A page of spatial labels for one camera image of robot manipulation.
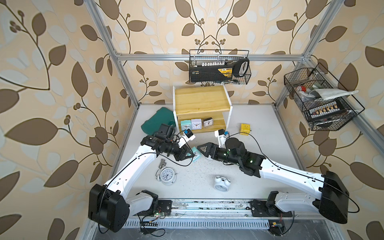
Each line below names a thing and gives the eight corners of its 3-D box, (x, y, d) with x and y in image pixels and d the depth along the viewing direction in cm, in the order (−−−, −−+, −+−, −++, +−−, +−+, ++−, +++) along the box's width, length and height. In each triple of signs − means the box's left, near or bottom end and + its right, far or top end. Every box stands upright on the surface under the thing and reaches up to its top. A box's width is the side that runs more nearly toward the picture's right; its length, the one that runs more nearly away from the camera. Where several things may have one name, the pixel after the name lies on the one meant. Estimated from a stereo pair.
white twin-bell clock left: (155, 184, 84) (153, 182, 80) (158, 170, 89) (156, 167, 86) (175, 184, 84) (174, 182, 80) (176, 170, 89) (175, 167, 86)
